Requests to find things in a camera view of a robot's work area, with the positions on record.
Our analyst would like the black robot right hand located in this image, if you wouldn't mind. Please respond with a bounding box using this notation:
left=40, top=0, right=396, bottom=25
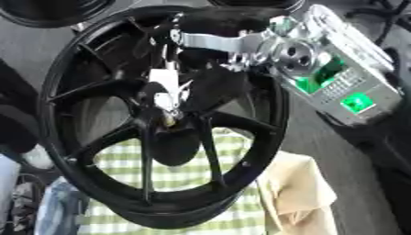
left=127, top=6, right=295, bottom=114

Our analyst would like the black spoked wheel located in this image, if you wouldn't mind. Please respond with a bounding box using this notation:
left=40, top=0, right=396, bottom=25
left=35, top=5, right=291, bottom=230

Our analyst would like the black office chair base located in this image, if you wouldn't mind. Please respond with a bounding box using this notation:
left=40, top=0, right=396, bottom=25
left=343, top=0, right=411, bottom=47

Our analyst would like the black tire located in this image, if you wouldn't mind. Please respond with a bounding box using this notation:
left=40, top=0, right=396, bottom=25
left=0, top=0, right=117, bottom=29

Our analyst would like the beige cloth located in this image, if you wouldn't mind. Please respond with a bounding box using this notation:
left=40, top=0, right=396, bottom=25
left=255, top=151, right=340, bottom=235

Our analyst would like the person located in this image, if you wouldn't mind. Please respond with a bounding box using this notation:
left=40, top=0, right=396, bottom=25
left=0, top=58, right=90, bottom=235

